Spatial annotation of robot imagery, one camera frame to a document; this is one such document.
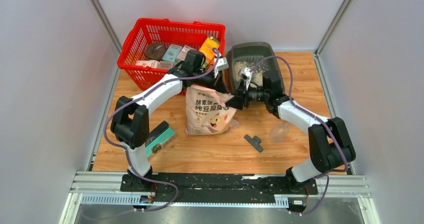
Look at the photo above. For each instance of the white pink packet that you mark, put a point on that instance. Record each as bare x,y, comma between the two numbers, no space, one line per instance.
148,63

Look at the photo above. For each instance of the teal and black box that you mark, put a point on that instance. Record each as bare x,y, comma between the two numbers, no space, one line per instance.
158,138

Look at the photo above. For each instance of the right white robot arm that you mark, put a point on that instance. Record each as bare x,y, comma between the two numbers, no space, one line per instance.
330,145

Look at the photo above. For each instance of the grey pink small box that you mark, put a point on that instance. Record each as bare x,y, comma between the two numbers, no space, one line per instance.
183,53

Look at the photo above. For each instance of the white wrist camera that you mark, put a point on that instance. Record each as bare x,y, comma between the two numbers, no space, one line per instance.
245,74
220,64

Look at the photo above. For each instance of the red plastic shopping basket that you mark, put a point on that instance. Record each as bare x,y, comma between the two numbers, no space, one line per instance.
147,31

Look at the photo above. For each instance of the yellow orange carton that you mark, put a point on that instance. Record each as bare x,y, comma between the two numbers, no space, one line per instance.
207,49

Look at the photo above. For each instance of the clear plastic scoop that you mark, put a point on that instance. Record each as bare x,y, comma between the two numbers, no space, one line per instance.
279,132

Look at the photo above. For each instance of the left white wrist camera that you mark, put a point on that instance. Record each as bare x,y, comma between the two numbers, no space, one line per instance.
220,64

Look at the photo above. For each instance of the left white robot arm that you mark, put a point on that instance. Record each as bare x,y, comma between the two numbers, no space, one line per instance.
130,120

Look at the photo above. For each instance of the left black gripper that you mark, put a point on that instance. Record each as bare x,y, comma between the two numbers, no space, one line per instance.
218,84

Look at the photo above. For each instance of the black bag clip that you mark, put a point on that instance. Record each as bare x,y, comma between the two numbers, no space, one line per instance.
255,142

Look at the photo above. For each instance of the teal small box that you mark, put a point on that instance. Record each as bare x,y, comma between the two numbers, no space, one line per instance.
172,52

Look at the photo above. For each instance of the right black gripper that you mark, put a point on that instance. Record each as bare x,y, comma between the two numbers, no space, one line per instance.
236,102

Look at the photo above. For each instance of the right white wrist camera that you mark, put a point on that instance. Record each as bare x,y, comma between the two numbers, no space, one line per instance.
245,74

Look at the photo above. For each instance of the brown round object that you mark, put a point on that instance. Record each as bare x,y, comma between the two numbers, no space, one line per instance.
155,51

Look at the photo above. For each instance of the pink cat litter bag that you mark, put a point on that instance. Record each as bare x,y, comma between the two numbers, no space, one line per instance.
207,112

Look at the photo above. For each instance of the dark grey litter box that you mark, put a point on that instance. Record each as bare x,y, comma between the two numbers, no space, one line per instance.
247,55

